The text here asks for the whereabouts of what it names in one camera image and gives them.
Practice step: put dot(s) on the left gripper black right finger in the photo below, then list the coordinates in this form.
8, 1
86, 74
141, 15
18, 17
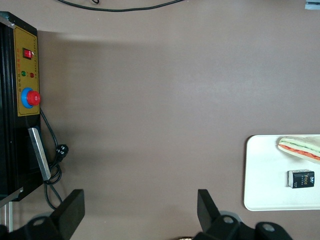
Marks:
210, 220

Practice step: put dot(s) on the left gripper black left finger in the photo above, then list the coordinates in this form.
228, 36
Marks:
71, 215

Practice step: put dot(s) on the beige plastic tray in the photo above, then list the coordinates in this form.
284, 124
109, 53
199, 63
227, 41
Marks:
265, 190

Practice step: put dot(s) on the silver metal bar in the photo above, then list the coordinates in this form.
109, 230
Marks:
39, 152

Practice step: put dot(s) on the black tissue pack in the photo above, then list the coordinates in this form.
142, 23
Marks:
301, 178

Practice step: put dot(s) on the black machine with yellow panel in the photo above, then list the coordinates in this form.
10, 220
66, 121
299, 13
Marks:
10, 130

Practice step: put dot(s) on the wrapped triangle sandwich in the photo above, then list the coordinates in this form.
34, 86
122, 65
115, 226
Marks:
300, 148

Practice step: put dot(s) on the red emergency stop button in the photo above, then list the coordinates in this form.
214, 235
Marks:
32, 98

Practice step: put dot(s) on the brown table cover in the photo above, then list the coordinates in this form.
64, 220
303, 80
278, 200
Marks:
150, 100

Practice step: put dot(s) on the aluminium profile rail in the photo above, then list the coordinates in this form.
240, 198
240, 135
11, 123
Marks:
6, 215

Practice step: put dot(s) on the red rocker switch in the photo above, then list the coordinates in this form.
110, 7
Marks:
28, 53

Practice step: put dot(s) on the silver metal bracket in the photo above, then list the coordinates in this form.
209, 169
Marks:
312, 4

